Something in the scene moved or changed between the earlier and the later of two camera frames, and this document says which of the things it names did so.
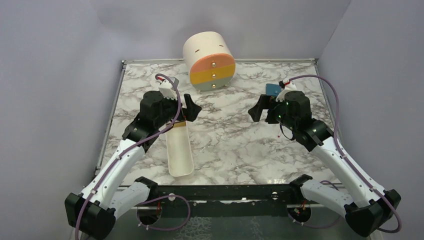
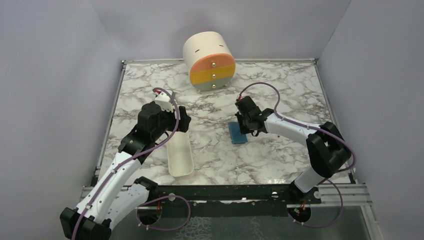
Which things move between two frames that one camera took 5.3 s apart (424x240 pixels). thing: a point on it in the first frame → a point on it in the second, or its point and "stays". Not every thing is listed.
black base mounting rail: [225, 200] stays
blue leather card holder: [273, 89] → [236, 136]
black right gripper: [264, 102] → [243, 130]
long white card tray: [180, 158] stays
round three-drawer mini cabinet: [210, 59] stays
